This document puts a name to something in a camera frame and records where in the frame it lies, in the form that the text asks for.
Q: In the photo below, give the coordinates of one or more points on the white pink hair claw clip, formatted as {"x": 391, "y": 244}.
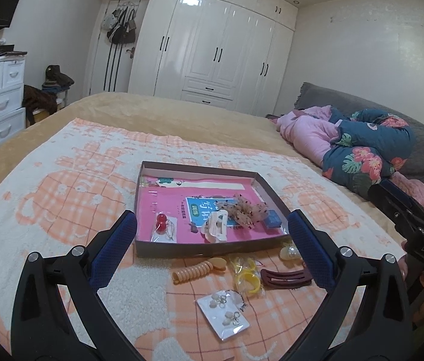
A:
{"x": 215, "y": 227}

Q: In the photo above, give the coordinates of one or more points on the tan bed cover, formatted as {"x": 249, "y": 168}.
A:
{"x": 152, "y": 115}

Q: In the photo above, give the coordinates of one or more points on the dark cardboard box tray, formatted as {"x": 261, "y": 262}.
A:
{"x": 239, "y": 240}

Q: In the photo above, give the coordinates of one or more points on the maroon hair barrette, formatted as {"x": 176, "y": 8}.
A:
{"x": 286, "y": 280}

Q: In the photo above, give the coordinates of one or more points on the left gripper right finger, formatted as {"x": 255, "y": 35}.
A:
{"x": 365, "y": 314}

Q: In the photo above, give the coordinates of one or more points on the peach spiral hair clip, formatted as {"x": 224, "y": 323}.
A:
{"x": 199, "y": 270}

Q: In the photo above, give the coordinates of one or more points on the white door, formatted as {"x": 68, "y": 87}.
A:
{"x": 108, "y": 65}

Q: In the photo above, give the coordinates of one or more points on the pink knitted cloth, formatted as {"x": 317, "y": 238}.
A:
{"x": 412, "y": 187}

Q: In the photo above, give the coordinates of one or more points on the pink padded garment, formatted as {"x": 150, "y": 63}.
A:
{"x": 309, "y": 131}

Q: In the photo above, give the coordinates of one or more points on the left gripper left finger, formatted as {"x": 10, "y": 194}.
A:
{"x": 58, "y": 313}

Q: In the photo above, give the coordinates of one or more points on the beige dotted mesh hair bow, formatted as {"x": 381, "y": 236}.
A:
{"x": 243, "y": 212}

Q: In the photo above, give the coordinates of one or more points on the orange white fleece blanket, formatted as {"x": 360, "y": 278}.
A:
{"x": 81, "y": 180}

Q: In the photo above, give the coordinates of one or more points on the blue floral quilt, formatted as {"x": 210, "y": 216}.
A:
{"x": 371, "y": 146}

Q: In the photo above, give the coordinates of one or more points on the small blue box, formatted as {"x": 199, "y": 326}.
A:
{"x": 272, "y": 221}

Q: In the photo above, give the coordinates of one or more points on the white wardrobe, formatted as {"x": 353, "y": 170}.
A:
{"x": 230, "y": 54}

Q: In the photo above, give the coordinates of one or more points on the bags hanging on door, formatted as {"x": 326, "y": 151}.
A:
{"x": 120, "y": 26}

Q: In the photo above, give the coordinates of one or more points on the person's right hand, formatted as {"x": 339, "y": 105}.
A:
{"x": 413, "y": 275}

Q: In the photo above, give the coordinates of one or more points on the pearl earrings card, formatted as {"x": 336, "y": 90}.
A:
{"x": 224, "y": 312}

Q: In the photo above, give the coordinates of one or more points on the yellow rings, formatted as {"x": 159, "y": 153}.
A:
{"x": 245, "y": 276}

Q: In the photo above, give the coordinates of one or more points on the pile of dark clothes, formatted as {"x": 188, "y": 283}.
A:
{"x": 45, "y": 98}

